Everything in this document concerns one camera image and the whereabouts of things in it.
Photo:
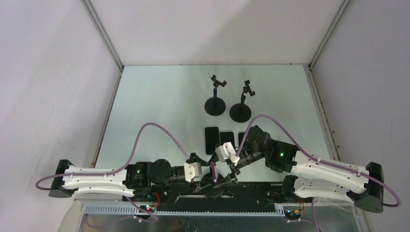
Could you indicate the left small circuit board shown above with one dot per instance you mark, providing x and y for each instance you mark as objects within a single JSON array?
[{"x": 146, "y": 208}]

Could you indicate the right small circuit board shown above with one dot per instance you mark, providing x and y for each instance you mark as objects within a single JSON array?
[{"x": 293, "y": 215}]

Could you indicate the black front mounting rail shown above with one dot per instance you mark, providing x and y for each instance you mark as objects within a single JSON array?
[{"x": 243, "y": 197}]

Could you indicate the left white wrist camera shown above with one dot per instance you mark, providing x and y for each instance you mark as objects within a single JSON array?
[{"x": 192, "y": 169}]

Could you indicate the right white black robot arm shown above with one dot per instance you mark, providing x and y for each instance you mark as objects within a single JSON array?
[{"x": 307, "y": 176}]

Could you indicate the black phone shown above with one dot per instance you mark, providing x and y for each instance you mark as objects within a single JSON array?
[
  {"x": 240, "y": 137},
  {"x": 227, "y": 137}
]

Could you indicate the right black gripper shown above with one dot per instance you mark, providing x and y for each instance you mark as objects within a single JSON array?
[{"x": 228, "y": 180}]

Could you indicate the small circuit board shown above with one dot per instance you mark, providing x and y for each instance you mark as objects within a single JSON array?
[
  {"x": 293, "y": 215},
  {"x": 146, "y": 208}
]

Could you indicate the teal blue phone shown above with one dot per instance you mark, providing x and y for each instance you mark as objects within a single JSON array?
[{"x": 212, "y": 139}]

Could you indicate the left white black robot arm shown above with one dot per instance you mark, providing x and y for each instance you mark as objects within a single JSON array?
[{"x": 139, "y": 179}]

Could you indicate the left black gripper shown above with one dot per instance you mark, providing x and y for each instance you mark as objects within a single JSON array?
[{"x": 195, "y": 158}]

